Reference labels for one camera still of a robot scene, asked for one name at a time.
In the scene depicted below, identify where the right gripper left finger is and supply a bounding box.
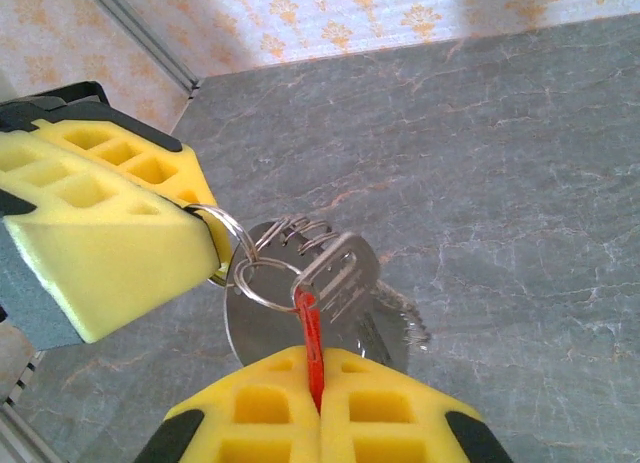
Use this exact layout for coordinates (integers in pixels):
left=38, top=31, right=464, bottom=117
left=132, top=346, right=321, bottom=463

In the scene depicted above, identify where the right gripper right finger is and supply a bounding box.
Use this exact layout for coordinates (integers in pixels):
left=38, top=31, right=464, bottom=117
left=319, top=347, right=514, bottom=463

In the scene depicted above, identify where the red plastic key tag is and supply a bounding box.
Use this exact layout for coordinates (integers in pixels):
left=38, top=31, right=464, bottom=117
left=291, top=286, right=327, bottom=415

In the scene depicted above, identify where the small silver split ring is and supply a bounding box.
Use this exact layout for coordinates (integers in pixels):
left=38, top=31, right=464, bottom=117
left=232, top=257, right=309, bottom=315

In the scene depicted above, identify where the silver key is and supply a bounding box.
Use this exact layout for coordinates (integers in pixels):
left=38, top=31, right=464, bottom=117
left=298, top=231, right=395, bottom=370

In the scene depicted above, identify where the aluminium table side rail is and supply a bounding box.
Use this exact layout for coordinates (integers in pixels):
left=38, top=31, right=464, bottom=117
left=0, top=327, right=66, bottom=463

